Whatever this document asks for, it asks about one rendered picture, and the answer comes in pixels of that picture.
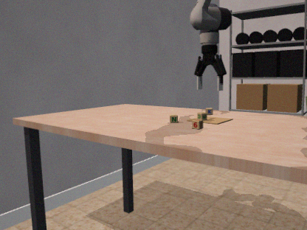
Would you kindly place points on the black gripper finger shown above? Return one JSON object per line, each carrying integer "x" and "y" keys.
{"x": 201, "y": 66}
{"x": 218, "y": 66}

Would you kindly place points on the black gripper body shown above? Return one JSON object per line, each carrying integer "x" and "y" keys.
{"x": 209, "y": 51}

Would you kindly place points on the wooden letter block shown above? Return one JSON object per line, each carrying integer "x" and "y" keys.
{"x": 202, "y": 116}
{"x": 197, "y": 124}
{"x": 173, "y": 119}
{"x": 209, "y": 111}

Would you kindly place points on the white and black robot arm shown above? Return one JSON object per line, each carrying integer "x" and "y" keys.
{"x": 209, "y": 19}

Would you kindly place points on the tan flat mat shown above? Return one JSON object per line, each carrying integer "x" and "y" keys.
{"x": 214, "y": 120}

